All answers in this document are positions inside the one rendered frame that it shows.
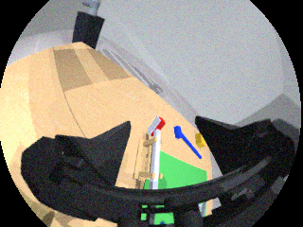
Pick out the green flat mat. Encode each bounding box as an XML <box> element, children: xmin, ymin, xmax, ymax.
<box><xmin>143</xmin><ymin>151</ymin><xmax>207</xmax><ymax>224</ymax></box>

